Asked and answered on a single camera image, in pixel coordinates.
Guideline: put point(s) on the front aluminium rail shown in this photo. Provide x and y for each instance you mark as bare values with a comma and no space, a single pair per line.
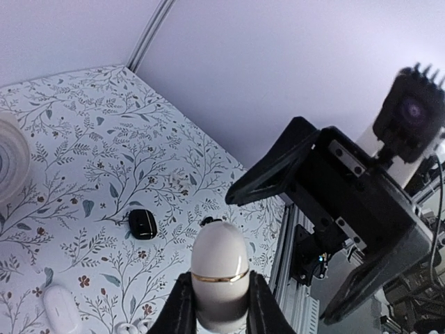
301,305

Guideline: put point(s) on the floral table mat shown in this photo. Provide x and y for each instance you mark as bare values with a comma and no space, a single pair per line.
104,143

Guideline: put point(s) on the black earbud case right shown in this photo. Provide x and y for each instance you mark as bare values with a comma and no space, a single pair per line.
142,224

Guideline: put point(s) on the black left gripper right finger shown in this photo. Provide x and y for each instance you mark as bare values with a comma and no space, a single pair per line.
264,314

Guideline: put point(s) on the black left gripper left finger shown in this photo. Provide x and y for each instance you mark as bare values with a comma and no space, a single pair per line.
178,314

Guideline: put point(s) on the right aluminium post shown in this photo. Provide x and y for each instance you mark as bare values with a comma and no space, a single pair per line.
161,12

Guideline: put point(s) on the white oval earbud case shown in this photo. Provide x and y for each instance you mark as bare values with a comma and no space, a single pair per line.
61,311

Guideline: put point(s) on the white ribbed plate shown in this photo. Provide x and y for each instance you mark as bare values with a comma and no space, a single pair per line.
15,158

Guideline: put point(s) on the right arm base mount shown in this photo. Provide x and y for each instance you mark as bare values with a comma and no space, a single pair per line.
313,251

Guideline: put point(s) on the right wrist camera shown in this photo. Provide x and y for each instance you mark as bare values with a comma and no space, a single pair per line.
410,125

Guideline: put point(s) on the small white case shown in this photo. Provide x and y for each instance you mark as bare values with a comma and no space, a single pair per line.
220,277

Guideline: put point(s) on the white earbuds on mat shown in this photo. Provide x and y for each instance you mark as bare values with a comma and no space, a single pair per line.
141,327

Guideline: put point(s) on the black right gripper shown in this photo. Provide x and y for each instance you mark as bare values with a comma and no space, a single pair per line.
338,184

